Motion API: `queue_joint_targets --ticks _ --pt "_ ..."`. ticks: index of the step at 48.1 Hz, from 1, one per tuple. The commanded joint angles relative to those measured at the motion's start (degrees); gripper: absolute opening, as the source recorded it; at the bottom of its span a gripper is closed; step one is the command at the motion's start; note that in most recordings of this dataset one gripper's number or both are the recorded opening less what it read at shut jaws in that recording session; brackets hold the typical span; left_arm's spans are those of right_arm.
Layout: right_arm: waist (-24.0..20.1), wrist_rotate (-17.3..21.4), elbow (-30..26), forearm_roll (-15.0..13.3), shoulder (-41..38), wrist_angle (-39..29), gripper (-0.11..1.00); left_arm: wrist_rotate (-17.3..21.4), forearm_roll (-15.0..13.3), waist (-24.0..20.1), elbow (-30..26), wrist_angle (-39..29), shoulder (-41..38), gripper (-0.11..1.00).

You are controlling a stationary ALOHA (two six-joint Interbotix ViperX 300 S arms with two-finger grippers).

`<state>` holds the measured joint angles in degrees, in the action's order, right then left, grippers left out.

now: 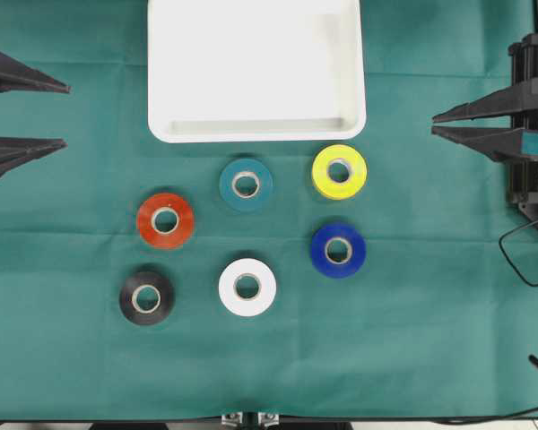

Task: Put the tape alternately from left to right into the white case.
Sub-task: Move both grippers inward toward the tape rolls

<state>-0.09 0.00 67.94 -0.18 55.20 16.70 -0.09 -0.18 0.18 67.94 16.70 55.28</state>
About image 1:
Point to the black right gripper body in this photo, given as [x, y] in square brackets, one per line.
[523, 176]

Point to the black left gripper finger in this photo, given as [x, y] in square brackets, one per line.
[15, 152]
[15, 75]

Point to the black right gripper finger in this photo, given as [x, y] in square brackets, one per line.
[513, 100]
[497, 144]

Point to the red tape roll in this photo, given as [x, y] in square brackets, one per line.
[165, 221]

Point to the yellow tape roll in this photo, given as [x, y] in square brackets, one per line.
[339, 172]

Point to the black tape roll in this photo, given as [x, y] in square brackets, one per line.
[146, 298]

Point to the blue tape roll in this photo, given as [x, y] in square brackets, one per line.
[338, 250]

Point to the white tape roll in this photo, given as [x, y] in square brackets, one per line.
[247, 287]

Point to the white rectangular plastic case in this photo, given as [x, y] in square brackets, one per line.
[255, 71]

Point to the teal tape roll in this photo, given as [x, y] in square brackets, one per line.
[246, 185]

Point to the metal table clamp brackets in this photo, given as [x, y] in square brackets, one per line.
[250, 420]

